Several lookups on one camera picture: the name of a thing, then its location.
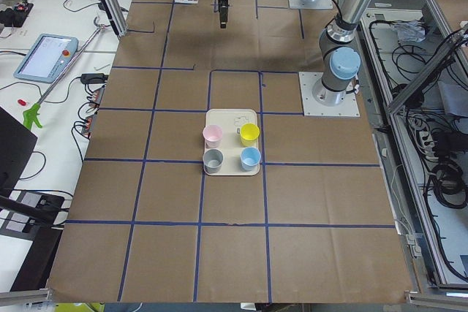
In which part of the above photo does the grey plastic cup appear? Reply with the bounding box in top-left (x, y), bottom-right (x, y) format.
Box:
top-left (203, 148), bottom-right (224, 175)

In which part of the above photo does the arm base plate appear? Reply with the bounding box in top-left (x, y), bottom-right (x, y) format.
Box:
top-left (298, 72), bottom-right (360, 118)
top-left (288, 0), bottom-right (334, 10)

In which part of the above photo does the pink plastic cup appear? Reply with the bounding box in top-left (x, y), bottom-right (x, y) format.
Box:
top-left (203, 125), bottom-right (223, 148)

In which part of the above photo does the teach pendant tablet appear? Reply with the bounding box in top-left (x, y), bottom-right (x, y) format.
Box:
top-left (13, 34), bottom-right (78, 83)

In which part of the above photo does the cream plastic tray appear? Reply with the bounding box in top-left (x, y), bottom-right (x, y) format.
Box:
top-left (203, 109), bottom-right (260, 176)

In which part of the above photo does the green handled reach grabber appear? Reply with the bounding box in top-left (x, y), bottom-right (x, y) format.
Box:
top-left (23, 23), bottom-right (110, 130)

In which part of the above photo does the blue plastic cup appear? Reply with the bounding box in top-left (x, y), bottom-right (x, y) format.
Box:
top-left (241, 147), bottom-right (261, 171)

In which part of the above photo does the yellow plastic cup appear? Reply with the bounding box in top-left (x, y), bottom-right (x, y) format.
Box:
top-left (240, 123), bottom-right (260, 147)

